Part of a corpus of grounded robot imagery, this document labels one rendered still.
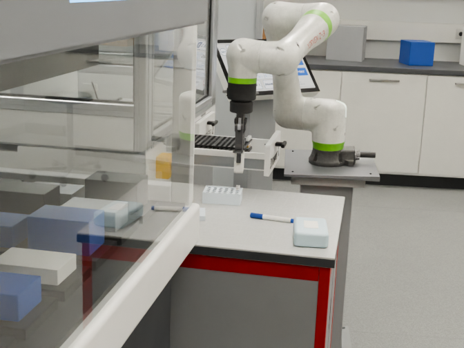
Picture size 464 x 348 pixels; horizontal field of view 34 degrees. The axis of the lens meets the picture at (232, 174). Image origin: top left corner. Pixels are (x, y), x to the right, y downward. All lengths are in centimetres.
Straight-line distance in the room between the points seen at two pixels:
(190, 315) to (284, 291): 28
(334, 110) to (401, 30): 345
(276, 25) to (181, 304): 111
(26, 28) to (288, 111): 209
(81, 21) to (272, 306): 122
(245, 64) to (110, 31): 120
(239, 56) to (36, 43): 145
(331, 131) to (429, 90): 285
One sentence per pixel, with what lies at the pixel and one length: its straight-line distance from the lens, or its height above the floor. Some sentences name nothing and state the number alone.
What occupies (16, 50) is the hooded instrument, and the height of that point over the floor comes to 137.
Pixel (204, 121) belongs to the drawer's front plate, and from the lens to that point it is 300.
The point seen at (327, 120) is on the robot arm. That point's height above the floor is 96.
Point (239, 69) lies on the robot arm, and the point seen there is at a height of 120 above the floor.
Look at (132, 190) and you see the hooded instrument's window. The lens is 141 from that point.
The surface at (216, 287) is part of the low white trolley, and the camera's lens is 212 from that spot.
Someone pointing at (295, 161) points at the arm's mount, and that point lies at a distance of 300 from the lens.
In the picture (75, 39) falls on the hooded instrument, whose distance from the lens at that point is 108.
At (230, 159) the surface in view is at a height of 86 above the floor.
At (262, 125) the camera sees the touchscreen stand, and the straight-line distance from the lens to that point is 366.
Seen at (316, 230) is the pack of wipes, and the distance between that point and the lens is 210.
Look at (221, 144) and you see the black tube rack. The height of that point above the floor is 90.
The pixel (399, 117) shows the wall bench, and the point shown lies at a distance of 571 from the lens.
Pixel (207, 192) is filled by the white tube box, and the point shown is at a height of 80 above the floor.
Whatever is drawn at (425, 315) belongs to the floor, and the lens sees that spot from 365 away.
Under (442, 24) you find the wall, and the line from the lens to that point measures 635.
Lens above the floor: 146
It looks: 14 degrees down
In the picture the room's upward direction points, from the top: 2 degrees clockwise
